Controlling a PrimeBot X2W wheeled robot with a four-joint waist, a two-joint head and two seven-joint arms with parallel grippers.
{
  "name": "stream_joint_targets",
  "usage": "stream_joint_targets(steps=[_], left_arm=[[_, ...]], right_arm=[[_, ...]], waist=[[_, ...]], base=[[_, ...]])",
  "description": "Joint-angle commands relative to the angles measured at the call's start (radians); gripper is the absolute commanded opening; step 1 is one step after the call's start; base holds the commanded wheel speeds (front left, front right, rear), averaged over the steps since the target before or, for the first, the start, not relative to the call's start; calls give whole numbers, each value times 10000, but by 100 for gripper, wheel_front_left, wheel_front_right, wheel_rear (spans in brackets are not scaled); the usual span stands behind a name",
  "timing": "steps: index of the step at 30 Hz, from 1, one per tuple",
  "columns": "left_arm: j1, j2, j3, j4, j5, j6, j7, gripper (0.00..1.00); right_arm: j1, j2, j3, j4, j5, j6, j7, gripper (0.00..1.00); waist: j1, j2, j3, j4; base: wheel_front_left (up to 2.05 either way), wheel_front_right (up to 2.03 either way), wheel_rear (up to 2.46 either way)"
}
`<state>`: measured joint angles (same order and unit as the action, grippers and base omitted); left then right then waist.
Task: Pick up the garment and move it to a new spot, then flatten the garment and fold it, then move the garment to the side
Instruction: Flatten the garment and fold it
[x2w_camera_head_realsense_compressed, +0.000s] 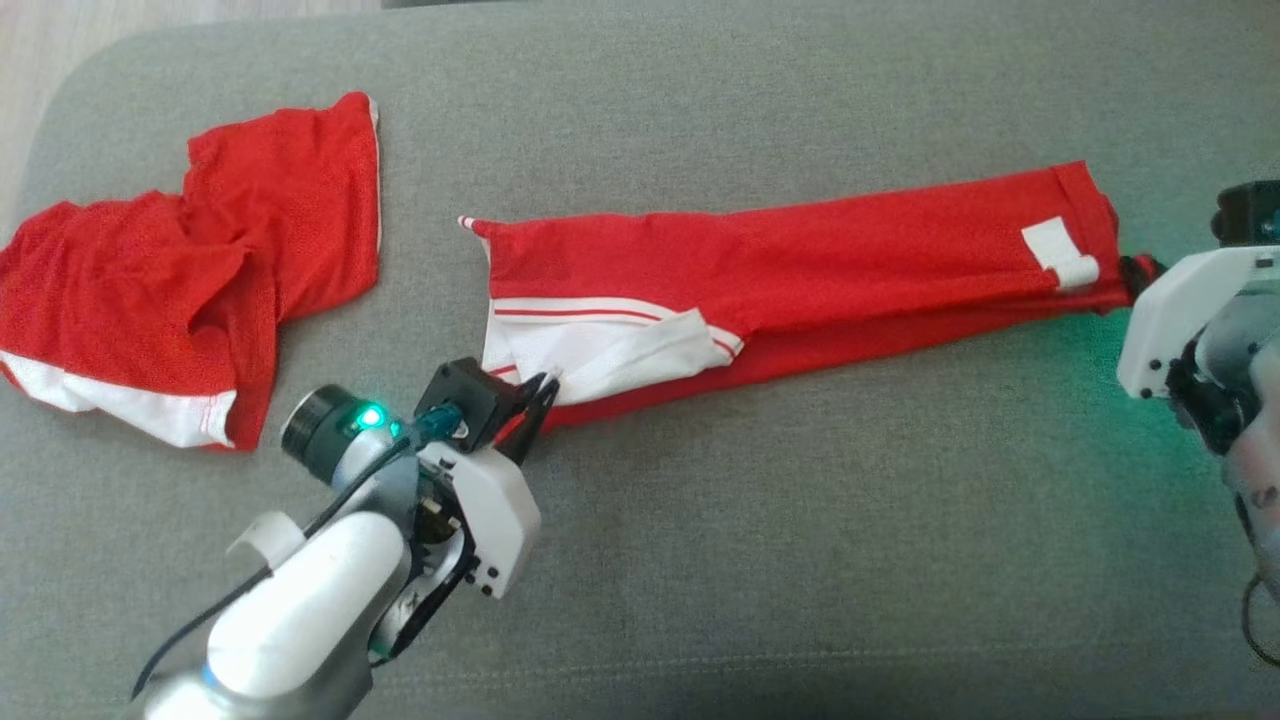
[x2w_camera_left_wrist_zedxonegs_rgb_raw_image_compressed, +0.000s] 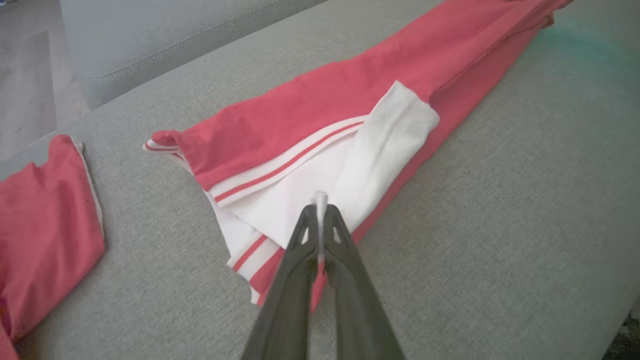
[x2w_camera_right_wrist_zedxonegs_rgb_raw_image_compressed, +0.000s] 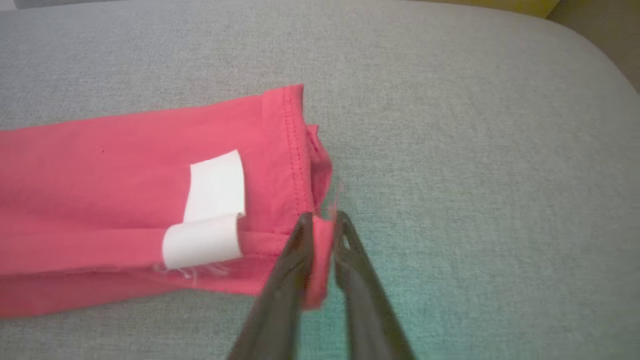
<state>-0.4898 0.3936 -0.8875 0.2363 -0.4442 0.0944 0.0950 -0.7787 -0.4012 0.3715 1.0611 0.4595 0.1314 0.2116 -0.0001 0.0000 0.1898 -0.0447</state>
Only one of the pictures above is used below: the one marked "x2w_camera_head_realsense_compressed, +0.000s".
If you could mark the red mesh shorts white trim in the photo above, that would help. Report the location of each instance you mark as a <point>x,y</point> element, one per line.
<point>160,280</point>

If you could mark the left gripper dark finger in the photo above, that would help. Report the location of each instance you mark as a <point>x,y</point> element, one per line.
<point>530,388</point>
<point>530,425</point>

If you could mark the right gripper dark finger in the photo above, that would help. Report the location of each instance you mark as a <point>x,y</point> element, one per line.
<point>1140,272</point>

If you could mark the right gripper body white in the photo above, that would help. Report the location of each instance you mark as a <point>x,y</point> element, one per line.
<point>1160,310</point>

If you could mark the grey fabric sofa seat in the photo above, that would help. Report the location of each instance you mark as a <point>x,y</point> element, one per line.
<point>800,520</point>

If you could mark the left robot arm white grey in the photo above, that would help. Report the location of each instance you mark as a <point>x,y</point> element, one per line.
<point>300,600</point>

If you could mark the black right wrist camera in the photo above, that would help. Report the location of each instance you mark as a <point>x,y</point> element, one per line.
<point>1250,212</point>

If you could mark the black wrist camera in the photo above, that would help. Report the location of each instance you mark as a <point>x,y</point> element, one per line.
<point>1250,212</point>
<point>465,395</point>

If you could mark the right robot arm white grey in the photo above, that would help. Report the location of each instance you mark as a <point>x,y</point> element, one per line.
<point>1240,400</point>

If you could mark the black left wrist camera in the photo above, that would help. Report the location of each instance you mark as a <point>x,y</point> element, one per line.
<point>465,395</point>

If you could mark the red white basketball jersey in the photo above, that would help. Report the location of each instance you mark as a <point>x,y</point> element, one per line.
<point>800,270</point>

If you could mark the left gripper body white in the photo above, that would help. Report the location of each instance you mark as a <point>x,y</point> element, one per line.
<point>495,510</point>

